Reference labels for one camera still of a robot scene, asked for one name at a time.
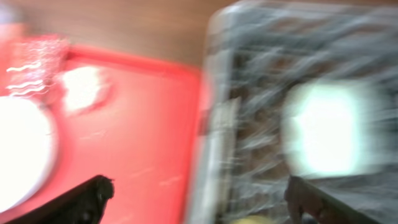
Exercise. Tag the white tissue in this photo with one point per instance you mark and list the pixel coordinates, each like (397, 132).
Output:
(84, 88)

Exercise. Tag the green bowl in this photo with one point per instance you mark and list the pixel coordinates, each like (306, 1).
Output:
(331, 129)

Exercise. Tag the grey dishwasher rack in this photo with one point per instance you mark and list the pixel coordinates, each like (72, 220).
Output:
(256, 52)

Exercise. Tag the yellow cup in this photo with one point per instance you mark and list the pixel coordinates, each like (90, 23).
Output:
(253, 219)

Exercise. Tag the red snack wrapper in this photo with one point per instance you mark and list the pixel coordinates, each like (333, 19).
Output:
(35, 62)

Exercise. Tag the light blue plate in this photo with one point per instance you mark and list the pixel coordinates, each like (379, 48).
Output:
(29, 146)

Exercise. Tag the red serving tray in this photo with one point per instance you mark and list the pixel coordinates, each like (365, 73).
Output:
(142, 136)

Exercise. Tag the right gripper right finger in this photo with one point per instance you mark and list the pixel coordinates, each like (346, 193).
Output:
(303, 197)

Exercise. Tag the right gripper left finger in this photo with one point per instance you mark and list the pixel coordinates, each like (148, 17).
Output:
(83, 204)

